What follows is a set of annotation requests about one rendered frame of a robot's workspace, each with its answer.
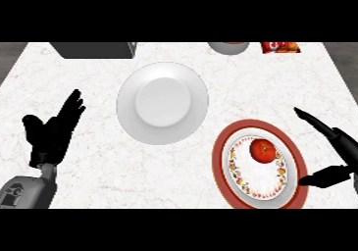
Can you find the dark grey box appliance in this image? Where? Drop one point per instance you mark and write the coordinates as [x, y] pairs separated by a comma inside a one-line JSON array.
[[94, 50]]

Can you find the red orange packet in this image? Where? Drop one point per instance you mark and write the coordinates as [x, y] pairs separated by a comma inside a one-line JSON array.
[[280, 47]]

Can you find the red tomato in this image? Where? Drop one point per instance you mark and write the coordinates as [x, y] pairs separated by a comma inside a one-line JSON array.
[[262, 151]]

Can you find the plain white plate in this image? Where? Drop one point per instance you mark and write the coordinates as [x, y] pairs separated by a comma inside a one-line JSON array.
[[162, 103]]

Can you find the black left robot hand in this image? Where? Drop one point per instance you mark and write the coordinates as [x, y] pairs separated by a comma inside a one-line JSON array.
[[54, 137]]

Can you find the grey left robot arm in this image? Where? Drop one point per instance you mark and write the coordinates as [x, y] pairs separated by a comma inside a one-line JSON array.
[[26, 191]]

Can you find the red rimmed patterned plate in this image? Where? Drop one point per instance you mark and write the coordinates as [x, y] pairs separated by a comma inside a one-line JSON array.
[[259, 178]]

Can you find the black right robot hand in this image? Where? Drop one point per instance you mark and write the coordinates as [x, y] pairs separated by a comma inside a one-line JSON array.
[[338, 153]]

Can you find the grey cup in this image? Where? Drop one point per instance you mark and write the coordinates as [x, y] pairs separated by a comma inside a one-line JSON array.
[[228, 48]]

